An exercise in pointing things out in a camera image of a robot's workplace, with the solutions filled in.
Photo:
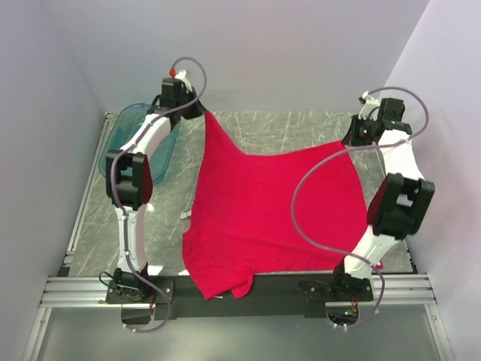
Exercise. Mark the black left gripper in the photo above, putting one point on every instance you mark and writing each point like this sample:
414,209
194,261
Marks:
198,110

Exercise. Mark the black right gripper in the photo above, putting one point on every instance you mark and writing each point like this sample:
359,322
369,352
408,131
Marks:
351,138

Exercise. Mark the red t shirt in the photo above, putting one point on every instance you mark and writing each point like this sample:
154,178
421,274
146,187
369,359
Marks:
292,212

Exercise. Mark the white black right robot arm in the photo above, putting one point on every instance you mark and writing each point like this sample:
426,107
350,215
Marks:
399,205

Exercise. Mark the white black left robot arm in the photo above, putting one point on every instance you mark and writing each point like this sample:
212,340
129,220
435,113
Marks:
129,183

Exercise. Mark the teal translucent plastic bin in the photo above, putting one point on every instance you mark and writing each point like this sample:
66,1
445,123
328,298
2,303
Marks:
125,126

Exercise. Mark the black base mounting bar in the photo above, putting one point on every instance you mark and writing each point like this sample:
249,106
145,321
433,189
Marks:
174,297

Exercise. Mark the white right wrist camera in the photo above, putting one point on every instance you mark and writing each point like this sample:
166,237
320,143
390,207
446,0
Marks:
369,105

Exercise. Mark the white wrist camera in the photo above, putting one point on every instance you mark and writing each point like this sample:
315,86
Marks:
182,75
369,105

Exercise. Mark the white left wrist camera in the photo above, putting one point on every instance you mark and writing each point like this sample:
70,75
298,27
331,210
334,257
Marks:
182,75

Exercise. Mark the aluminium left side rail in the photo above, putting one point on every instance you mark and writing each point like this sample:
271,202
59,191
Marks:
72,244

